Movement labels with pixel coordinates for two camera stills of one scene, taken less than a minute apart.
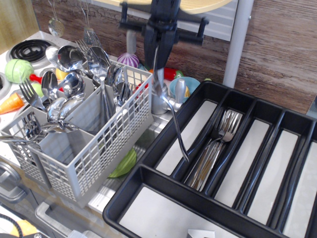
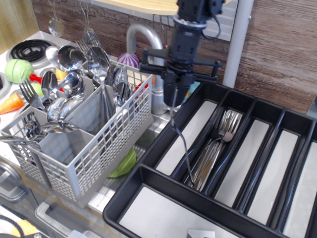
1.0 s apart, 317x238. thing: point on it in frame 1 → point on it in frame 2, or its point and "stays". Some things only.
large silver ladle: [67, 58] stays
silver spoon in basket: [49, 84] stays
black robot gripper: [164, 17] → [180, 58]
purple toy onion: [129, 59] stays
